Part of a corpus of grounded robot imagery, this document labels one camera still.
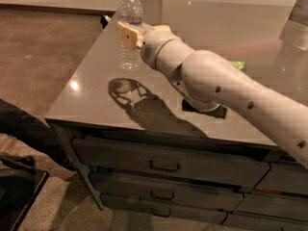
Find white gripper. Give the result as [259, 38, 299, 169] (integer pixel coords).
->
[116, 21, 193, 71]

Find clear plastic water bottle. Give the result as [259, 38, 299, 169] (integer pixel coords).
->
[118, 0, 143, 70]

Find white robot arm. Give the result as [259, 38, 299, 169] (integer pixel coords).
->
[116, 21, 308, 168]

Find dark object behind table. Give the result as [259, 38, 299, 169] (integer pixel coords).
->
[100, 15, 111, 29]

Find yellow sponge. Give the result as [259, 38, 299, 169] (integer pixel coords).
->
[151, 25, 171, 32]

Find green snack bag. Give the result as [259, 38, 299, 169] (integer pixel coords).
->
[232, 62, 245, 70]

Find grey drawer cabinet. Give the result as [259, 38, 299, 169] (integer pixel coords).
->
[46, 0, 308, 231]

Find top left drawer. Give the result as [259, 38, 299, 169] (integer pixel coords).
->
[72, 138, 270, 187]

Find drawer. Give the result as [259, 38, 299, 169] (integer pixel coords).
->
[72, 138, 270, 187]
[257, 164, 308, 194]
[89, 172, 244, 211]
[236, 194, 308, 221]
[100, 194, 227, 224]

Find middle left drawer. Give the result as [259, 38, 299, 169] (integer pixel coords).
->
[89, 172, 244, 211]

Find bottom left drawer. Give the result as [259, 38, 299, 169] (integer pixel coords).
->
[100, 194, 227, 224]

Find top right drawer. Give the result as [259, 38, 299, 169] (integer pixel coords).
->
[257, 164, 308, 194]

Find middle right drawer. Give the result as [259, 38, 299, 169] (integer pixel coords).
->
[236, 194, 308, 221]

